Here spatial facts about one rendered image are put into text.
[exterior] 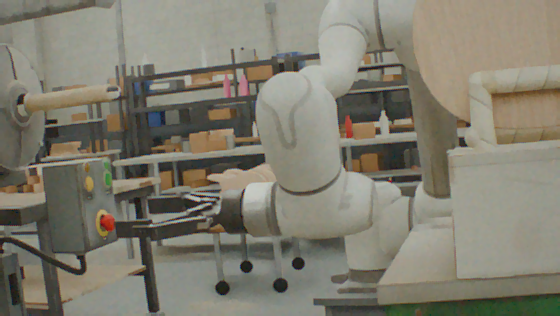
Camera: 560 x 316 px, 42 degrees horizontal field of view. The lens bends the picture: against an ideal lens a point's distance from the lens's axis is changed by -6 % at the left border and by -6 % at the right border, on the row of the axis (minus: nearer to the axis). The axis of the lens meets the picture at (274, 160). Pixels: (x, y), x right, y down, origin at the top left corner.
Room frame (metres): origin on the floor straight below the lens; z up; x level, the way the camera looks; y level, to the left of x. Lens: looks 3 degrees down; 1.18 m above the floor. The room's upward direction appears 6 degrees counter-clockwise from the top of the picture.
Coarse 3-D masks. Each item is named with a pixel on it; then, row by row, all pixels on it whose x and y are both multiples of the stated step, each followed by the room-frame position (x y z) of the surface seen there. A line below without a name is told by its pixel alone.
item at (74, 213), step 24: (48, 168) 1.65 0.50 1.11; (72, 168) 1.64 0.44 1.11; (96, 168) 1.71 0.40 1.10; (48, 192) 1.66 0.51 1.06; (72, 192) 1.64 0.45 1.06; (96, 192) 1.70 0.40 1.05; (48, 216) 1.66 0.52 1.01; (72, 216) 1.64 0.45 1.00; (96, 216) 1.68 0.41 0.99; (0, 240) 1.66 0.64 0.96; (72, 240) 1.64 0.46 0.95; (96, 240) 1.67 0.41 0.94
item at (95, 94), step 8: (80, 88) 1.40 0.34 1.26; (88, 88) 1.39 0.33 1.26; (96, 88) 1.39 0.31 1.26; (104, 88) 1.38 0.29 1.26; (32, 96) 1.43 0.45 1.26; (40, 96) 1.42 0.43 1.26; (48, 96) 1.42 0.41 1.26; (56, 96) 1.41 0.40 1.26; (64, 96) 1.40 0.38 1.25; (72, 96) 1.40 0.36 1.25; (80, 96) 1.39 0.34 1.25; (88, 96) 1.39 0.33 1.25; (96, 96) 1.38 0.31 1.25; (104, 96) 1.38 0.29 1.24; (32, 104) 1.42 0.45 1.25; (40, 104) 1.42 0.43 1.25; (48, 104) 1.41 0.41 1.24; (56, 104) 1.41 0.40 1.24; (64, 104) 1.41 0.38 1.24; (72, 104) 1.40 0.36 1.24; (80, 104) 1.40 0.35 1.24
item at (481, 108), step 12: (468, 84) 1.02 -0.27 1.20; (468, 96) 1.03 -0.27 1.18; (480, 96) 1.01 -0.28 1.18; (480, 108) 1.01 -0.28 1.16; (492, 108) 1.02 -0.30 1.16; (480, 120) 1.01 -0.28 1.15; (492, 120) 1.02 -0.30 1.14; (480, 132) 1.01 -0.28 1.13; (492, 132) 1.01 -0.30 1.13; (480, 144) 1.01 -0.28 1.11; (492, 144) 1.01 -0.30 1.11
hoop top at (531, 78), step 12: (480, 72) 1.02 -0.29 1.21; (492, 72) 1.01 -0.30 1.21; (504, 72) 1.00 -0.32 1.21; (516, 72) 1.00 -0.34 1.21; (528, 72) 0.99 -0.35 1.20; (540, 72) 0.99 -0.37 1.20; (552, 72) 0.98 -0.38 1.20; (480, 84) 1.01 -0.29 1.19; (492, 84) 1.01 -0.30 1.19; (504, 84) 1.00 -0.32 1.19; (516, 84) 1.00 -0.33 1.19; (528, 84) 0.99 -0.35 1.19; (540, 84) 0.99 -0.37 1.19; (552, 84) 0.98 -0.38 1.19
